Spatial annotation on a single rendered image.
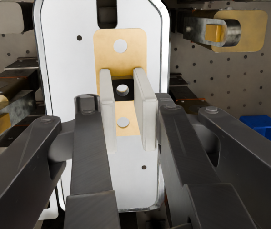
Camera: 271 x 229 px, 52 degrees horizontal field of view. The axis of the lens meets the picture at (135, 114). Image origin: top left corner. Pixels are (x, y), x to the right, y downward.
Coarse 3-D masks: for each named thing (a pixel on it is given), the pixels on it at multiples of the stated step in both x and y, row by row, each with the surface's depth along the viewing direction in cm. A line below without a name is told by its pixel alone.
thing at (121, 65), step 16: (96, 32) 19; (112, 32) 19; (128, 32) 19; (144, 32) 19; (96, 48) 20; (112, 48) 20; (128, 48) 20; (144, 48) 20; (96, 64) 20; (112, 64) 20; (128, 64) 20; (144, 64) 20; (96, 80) 20; (112, 80) 20; (128, 80) 20; (128, 96) 20; (128, 112) 22; (128, 128) 22
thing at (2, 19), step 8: (0, 8) 44; (8, 8) 44; (16, 8) 44; (24, 8) 45; (0, 16) 44; (8, 16) 44; (16, 16) 44; (24, 16) 45; (0, 24) 44; (8, 24) 44; (16, 24) 45; (24, 24) 45; (32, 24) 49; (0, 32) 45; (8, 32) 45; (16, 32) 45
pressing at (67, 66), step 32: (64, 0) 43; (96, 0) 43; (128, 0) 44; (160, 0) 44; (64, 32) 45; (160, 32) 46; (64, 64) 46; (160, 64) 48; (64, 96) 49; (128, 160) 54; (64, 192) 56; (128, 192) 57; (160, 192) 57
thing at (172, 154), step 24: (168, 120) 12; (168, 144) 10; (192, 144) 10; (168, 168) 10; (192, 168) 9; (168, 192) 11; (192, 192) 7; (216, 192) 7; (192, 216) 6; (216, 216) 6; (240, 216) 6
